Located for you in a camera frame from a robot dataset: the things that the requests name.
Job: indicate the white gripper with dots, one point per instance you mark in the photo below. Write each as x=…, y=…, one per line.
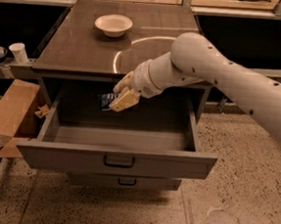
x=141, y=79

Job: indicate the blue rxbar blueberry bar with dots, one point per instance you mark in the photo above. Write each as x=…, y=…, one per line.
x=105, y=100

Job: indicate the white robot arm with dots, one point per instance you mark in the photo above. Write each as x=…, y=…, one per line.
x=192, y=58

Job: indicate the open grey top drawer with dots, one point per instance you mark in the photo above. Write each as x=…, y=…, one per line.
x=157, y=138

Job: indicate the grey drawer cabinet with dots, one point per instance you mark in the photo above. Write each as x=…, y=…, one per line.
x=80, y=62

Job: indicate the grey lower drawer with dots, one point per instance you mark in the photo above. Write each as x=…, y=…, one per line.
x=127, y=182

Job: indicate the white bowl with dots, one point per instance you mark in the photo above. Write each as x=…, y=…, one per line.
x=113, y=25

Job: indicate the white paper cup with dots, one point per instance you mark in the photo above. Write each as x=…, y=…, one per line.
x=18, y=50

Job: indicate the brown cardboard box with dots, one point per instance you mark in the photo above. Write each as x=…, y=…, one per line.
x=19, y=115

